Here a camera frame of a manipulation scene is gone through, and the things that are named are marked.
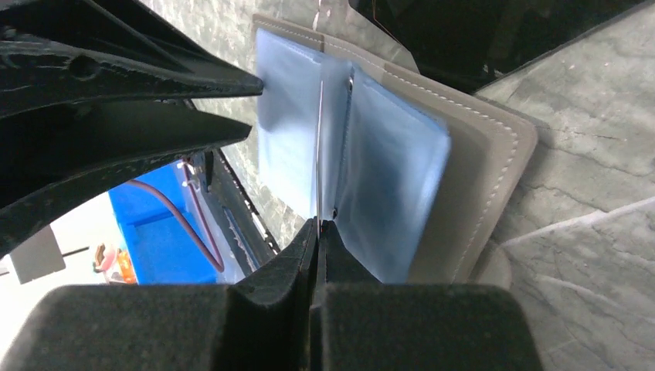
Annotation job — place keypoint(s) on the grey card holder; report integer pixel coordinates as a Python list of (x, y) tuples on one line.
[(490, 149)]

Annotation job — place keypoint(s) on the black card wallet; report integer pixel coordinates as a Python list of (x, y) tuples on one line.
[(467, 44)]

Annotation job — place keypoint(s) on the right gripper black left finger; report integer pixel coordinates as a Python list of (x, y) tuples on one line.
[(255, 324)]

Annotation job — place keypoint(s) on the blue bin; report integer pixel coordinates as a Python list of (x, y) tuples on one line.
[(160, 249)]

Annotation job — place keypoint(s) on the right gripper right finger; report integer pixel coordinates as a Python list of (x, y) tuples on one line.
[(359, 323)]

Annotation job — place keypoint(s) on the thin credit card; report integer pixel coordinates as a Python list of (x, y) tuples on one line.
[(318, 166)]

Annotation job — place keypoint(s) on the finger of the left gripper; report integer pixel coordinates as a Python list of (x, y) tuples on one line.
[(56, 158)]

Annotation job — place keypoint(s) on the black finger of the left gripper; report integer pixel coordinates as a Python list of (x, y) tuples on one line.
[(65, 52)]

